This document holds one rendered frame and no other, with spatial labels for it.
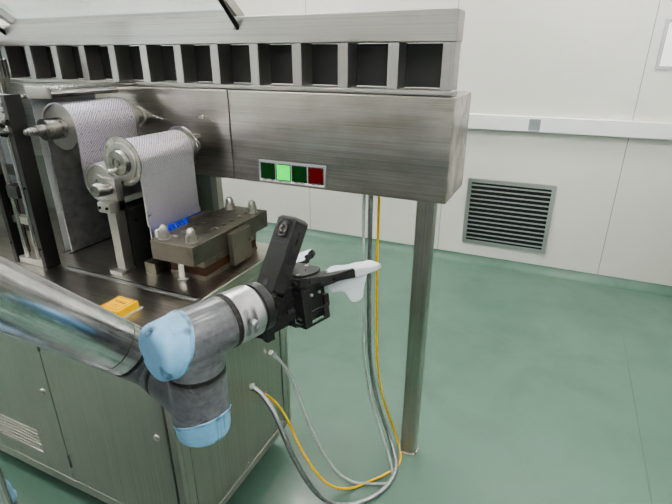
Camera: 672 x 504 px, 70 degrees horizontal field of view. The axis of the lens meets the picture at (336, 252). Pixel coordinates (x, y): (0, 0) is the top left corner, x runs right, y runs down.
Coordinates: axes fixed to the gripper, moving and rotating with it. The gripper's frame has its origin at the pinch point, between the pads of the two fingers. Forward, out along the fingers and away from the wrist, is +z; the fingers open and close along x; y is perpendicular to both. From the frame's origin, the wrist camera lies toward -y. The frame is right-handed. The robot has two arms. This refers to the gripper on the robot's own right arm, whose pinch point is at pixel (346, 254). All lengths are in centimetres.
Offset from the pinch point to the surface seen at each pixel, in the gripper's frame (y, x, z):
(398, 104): -22, -31, 60
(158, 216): 4, -91, 12
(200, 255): 14, -72, 14
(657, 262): 101, -7, 318
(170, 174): -8, -92, 19
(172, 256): 14, -78, 8
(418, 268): 34, -38, 77
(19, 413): 69, -137, -32
